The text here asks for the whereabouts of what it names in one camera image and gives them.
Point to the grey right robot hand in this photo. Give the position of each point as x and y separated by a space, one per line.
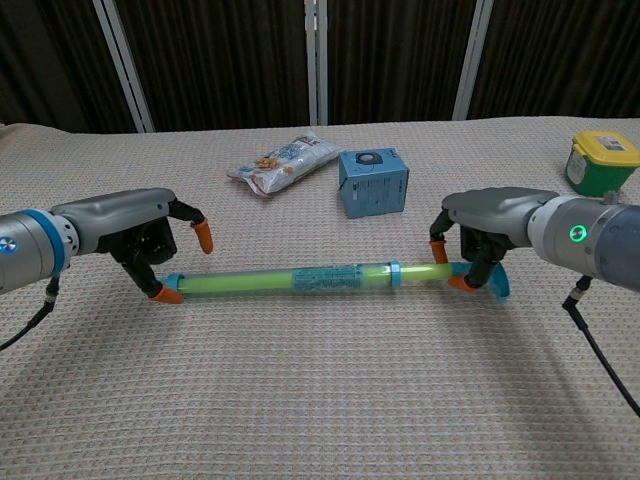
492 215

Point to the white snack bag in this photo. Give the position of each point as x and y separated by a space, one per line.
285 165

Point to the green and blue water pump toy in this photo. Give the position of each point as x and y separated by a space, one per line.
250 281

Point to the white screen frame post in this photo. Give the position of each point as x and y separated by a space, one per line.
316 62
470 60
125 65

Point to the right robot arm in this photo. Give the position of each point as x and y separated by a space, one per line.
590 240

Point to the green tub with yellow lid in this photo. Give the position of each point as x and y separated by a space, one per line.
597 165

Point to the beige woven tablecloth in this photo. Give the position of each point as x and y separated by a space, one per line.
320 375

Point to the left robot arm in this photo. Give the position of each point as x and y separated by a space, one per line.
30 247

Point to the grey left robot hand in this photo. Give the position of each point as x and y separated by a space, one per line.
120 215

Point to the blue cardboard box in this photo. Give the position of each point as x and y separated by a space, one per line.
372 187

